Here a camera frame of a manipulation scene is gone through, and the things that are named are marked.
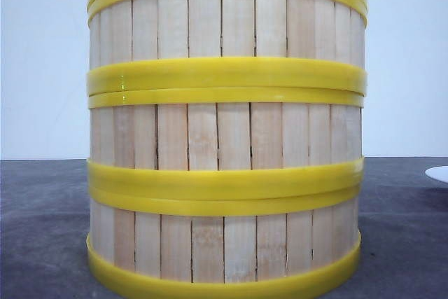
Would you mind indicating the front bamboo steamer basket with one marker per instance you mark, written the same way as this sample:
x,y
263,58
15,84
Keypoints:
x,y
296,255

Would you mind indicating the white round plate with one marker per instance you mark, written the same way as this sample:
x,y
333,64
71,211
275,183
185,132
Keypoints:
x,y
439,173

